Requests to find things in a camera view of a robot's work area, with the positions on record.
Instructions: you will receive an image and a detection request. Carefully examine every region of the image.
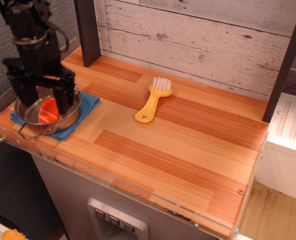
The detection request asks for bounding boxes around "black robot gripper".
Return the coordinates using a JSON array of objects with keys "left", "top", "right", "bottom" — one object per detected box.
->
[{"left": 2, "top": 0, "right": 78, "bottom": 115}]

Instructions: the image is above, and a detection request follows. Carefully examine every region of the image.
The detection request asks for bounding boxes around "orange salmon sushi toy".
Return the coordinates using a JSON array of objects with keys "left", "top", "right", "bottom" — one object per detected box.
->
[{"left": 38, "top": 97, "right": 60, "bottom": 124}]

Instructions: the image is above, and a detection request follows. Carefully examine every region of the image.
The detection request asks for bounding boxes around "stainless steel pot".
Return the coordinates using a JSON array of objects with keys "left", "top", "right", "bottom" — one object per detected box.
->
[{"left": 15, "top": 86, "right": 82, "bottom": 140}]

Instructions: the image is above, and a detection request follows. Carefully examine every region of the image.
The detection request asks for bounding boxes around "blue folded cloth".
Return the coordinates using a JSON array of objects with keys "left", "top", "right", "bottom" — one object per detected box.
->
[{"left": 11, "top": 91, "right": 100, "bottom": 142}]

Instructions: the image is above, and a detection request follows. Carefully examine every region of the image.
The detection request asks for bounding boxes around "yellow dish brush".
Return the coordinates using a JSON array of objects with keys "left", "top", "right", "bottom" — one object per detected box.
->
[{"left": 134, "top": 77, "right": 173, "bottom": 123}]

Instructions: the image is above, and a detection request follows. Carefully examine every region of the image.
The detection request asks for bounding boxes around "grey toy fridge cabinet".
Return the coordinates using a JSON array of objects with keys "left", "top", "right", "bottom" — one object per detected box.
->
[{"left": 32, "top": 155, "right": 215, "bottom": 240}]

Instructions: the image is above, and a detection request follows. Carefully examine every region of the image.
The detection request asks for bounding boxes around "silver dispenser button panel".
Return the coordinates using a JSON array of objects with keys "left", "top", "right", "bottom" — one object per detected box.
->
[{"left": 87, "top": 197, "right": 149, "bottom": 240}]

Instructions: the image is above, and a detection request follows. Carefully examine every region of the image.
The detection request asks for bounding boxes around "yellow object at bottom left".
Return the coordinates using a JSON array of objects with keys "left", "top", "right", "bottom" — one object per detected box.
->
[{"left": 1, "top": 229, "right": 27, "bottom": 240}]

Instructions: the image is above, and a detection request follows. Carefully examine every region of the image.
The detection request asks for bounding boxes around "clear acrylic edge guard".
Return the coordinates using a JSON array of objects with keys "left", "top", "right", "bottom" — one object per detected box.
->
[{"left": 0, "top": 117, "right": 268, "bottom": 240}]

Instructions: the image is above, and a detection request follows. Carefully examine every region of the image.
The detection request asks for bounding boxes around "white toy sink unit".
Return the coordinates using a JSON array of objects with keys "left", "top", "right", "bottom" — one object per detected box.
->
[{"left": 255, "top": 93, "right": 296, "bottom": 198}]

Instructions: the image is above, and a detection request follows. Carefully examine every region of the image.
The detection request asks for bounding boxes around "dark left shelf post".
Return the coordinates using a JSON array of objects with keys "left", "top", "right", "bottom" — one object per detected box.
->
[{"left": 74, "top": 0, "right": 101, "bottom": 67}]

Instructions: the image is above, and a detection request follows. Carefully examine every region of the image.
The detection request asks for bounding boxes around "dark shelf post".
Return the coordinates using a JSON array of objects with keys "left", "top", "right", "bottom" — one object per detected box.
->
[
  {"left": 74, "top": 0, "right": 101, "bottom": 67},
  {"left": 262, "top": 25, "right": 296, "bottom": 123}
]

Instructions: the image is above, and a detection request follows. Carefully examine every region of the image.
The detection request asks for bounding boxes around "dark right shelf post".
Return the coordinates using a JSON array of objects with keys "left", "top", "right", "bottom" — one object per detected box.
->
[{"left": 262, "top": 25, "right": 296, "bottom": 123}]

